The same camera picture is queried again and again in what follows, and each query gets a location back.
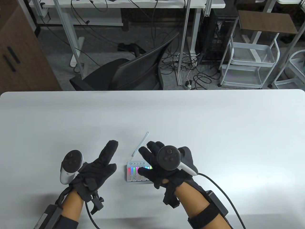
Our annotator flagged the person's right hand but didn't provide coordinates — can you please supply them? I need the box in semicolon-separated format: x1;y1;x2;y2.
137;141;206;192

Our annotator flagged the black arm sleeve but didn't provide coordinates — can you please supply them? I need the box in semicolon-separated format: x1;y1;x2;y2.
56;215;79;229

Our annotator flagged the person's left hand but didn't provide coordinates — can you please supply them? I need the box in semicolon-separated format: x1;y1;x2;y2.
69;140;119;203

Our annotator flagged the tangle of black floor cables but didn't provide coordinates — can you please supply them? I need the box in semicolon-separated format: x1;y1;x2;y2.
160;47;222;90

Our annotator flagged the black forearm sensor box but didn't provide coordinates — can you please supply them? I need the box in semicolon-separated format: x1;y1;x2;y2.
206;190;229;215

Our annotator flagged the long black cable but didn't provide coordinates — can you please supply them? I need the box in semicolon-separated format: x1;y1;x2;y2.
198;173;247;229

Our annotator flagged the grey forearm sensor box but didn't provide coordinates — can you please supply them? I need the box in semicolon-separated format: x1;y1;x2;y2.
33;205;63;229

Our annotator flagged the white and black controller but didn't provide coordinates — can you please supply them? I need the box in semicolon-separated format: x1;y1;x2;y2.
60;150;84;185
157;145;198;176

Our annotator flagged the aluminium frame post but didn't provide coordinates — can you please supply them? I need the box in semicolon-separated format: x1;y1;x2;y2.
53;0;87;80
203;0;213;17
177;0;192;86

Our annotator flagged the white toy piano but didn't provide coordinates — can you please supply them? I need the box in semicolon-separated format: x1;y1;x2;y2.
126;161;154;183

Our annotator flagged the smooth black cable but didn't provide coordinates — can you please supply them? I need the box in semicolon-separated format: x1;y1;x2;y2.
84;202;100;229

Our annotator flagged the black office chair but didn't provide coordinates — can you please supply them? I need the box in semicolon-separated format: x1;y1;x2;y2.
69;32;180;91

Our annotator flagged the person's left forearm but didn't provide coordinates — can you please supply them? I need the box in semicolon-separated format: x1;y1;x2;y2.
56;190;84;229

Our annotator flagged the brown top side table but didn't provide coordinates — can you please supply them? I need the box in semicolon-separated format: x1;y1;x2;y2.
238;10;299;48

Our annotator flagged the black computer tower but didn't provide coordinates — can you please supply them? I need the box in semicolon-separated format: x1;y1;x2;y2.
199;8;239;63

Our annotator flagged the white metal utility cart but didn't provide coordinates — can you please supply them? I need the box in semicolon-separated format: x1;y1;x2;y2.
218;17;280;89
272;49;305;90

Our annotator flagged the brown wooden cabinet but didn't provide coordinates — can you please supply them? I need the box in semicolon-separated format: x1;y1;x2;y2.
0;6;62;92

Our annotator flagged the white background desk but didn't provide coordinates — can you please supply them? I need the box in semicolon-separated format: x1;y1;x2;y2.
30;0;226;67

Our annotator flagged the black braided cable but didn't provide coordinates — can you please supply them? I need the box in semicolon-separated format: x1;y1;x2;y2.
55;187;72;205

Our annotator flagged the person's right forearm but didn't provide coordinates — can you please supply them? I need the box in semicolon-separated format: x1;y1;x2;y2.
178;182;233;229

